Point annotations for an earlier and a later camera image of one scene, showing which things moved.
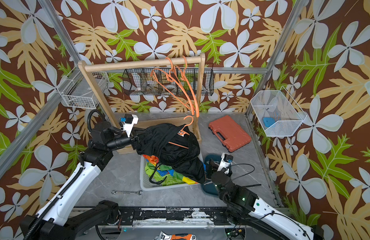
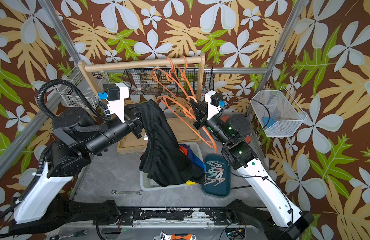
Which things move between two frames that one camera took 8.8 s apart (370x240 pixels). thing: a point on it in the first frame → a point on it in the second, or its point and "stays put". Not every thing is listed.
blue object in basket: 268,121 stays put
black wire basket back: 166,81 stays put
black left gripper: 134,138 → 131,119
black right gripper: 212,169 → 201,108
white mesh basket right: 278,113 stays put
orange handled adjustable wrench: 163,236 stays put
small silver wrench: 138,192 stays put
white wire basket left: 77,91 stays put
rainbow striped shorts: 165,170 → 193,159
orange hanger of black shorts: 182,132 → 188,113
